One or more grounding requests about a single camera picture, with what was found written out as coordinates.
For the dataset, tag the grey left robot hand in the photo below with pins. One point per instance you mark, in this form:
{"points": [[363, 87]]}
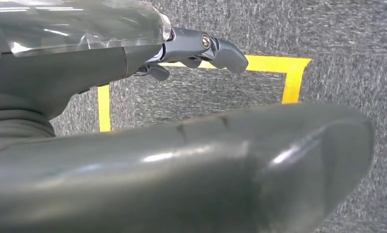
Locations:
{"points": [[180, 177]]}

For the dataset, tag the yellow floor tape square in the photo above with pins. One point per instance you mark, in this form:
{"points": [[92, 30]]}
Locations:
{"points": [[296, 80]]}

